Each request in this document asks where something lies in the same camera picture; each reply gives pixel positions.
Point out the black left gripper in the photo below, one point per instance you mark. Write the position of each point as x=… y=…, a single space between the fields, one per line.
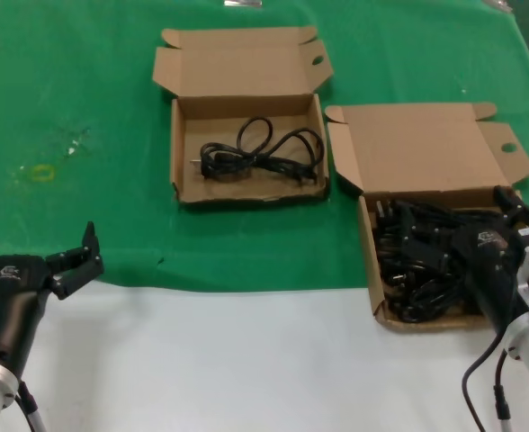
x=17 y=288

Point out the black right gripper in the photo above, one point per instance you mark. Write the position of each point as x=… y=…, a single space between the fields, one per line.
x=491 y=270

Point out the cardboard box with open lid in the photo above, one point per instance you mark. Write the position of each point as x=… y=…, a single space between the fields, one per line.
x=417 y=144

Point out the cardboard box with torn rim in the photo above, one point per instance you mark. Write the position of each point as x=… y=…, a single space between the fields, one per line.
x=246 y=76

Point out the yellow rubber band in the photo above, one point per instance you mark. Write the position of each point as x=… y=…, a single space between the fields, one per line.
x=32 y=173

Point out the white paper scrap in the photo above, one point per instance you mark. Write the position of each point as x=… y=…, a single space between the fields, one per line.
x=72 y=150

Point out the green table cloth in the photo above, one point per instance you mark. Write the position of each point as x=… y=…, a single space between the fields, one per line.
x=111 y=90

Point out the silver metal clip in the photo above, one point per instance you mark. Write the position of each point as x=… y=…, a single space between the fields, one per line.
x=242 y=2

